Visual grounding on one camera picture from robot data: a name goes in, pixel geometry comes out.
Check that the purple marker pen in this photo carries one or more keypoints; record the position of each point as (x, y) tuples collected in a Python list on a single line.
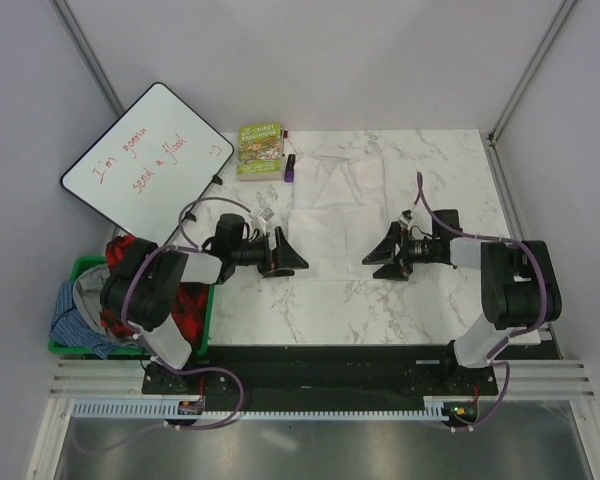
[(289, 171)]

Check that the aluminium rail frame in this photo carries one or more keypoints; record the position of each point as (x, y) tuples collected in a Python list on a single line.
[(97, 379)]

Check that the grey shirt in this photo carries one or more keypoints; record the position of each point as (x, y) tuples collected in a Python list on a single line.
[(103, 322)]

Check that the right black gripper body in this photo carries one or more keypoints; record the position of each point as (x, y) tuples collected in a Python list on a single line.
[(401, 238)]

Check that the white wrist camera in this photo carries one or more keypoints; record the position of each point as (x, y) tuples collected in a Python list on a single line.
[(263, 218), (405, 219)]

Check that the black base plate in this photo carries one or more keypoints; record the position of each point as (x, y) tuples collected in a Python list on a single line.
[(236, 377)]

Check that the blue checked shirt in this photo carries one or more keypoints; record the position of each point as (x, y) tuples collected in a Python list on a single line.
[(69, 331)]

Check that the white slotted cable duct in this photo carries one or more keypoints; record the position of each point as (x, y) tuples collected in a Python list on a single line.
[(173, 409)]

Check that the red black plaid shirt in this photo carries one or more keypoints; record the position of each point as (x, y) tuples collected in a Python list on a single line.
[(120, 255)]

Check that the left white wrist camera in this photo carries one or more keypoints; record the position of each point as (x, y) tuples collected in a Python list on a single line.
[(263, 218)]

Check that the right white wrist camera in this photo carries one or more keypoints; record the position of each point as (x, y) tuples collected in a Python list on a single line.
[(405, 219)]

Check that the green paperback book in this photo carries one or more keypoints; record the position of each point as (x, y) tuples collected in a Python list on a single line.
[(260, 152)]

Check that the white long sleeve shirt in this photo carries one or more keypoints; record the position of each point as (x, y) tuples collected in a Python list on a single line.
[(338, 214)]

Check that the white whiteboard with red writing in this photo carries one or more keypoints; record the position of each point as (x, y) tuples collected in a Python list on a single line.
[(157, 157)]

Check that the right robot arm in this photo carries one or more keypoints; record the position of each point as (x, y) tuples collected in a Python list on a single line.
[(518, 286)]

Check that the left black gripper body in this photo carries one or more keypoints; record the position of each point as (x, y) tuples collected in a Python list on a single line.
[(270, 261)]

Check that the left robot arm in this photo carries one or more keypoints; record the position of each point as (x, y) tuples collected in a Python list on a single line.
[(213, 263)]

